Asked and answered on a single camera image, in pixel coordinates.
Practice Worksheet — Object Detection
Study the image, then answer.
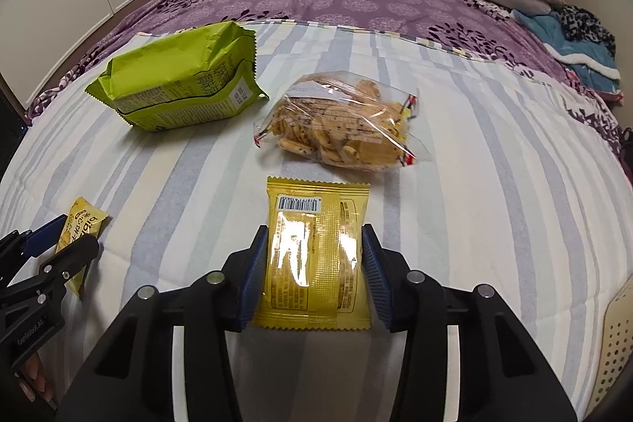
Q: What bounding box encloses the striped pale blanket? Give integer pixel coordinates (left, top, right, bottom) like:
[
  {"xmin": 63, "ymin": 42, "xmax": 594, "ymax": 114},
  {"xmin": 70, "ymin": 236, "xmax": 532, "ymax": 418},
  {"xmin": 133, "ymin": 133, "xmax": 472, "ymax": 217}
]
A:
[{"xmin": 0, "ymin": 21, "xmax": 629, "ymax": 422}]

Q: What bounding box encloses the blue fleece blanket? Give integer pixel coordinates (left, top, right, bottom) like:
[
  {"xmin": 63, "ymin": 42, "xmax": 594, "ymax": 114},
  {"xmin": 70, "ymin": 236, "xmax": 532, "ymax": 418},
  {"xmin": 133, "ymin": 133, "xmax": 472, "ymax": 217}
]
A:
[{"xmin": 514, "ymin": 9, "xmax": 621, "ymax": 94}]

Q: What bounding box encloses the clear bag of crackers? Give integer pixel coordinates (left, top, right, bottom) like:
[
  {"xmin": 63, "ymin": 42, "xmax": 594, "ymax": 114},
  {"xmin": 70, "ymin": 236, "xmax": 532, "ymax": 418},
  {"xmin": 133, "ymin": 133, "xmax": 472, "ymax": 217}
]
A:
[{"xmin": 253, "ymin": 70, "xmax": 431, "ymax": 178}]

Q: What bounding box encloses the person's left hand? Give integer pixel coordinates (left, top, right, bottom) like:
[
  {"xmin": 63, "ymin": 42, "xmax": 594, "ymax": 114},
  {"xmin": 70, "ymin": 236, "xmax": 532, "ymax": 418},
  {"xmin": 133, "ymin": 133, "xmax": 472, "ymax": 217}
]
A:
[{"xmin": 14, "ymin": 349, "xmax": 59, "ymax": 409}]

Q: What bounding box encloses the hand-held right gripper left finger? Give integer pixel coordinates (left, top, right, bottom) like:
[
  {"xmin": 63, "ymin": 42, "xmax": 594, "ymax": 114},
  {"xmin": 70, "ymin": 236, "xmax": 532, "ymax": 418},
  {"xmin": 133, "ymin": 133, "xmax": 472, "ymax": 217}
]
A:
[{"xmin": 54, "ymin": 224, "xmax": 270, "ymax": 422}]

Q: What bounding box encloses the leopard print cloth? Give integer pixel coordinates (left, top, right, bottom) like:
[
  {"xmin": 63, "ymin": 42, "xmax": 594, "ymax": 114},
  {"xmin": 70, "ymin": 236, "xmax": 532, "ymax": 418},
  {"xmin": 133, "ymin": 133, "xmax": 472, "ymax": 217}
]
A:
[{"xmin": 556, "ymin": 5, "xmax": 616, "ymax": 57}]

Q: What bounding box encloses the small yellow snack stick packet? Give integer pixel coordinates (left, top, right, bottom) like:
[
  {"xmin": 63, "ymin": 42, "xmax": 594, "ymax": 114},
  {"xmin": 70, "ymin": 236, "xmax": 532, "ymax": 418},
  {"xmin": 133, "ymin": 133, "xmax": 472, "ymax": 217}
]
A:
[{"xmin": 54, "ymin": 199, "xmax": 110, "ymax": 299}]

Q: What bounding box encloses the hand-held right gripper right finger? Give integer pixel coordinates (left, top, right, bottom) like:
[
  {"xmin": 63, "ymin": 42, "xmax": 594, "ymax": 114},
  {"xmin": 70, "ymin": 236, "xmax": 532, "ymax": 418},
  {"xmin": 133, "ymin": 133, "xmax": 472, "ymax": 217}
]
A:
[{"xmin": 360, "ymin": 224, "xmax": 579, "ymax": 422}]

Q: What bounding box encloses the lime green snack bag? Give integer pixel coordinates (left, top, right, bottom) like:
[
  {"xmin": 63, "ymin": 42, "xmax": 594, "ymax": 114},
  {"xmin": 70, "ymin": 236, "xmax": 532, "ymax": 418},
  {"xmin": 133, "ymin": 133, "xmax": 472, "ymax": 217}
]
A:
[{"xmin": 85, "ymin": 21, "xmax": 270, "ymax": 133}]

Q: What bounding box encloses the cream perforated plastic basket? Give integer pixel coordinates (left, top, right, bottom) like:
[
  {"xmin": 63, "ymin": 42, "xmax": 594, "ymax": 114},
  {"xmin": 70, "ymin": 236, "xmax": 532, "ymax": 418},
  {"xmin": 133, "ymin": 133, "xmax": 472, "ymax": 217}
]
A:
[{"xmin": 591, "ymin": 276, "xmax": 633, "ymax": 408}]

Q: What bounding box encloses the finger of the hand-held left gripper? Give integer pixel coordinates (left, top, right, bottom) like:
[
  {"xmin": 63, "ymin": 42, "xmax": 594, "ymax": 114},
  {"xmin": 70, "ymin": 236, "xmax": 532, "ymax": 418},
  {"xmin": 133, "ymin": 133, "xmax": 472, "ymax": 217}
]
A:
[
  {"xmin": 7, "ymin": 234, "xmax": 100, "ymax": 304},
  {"xmin": 0, "ymin": 214, "xmax": 69, "ymax": 267}
]

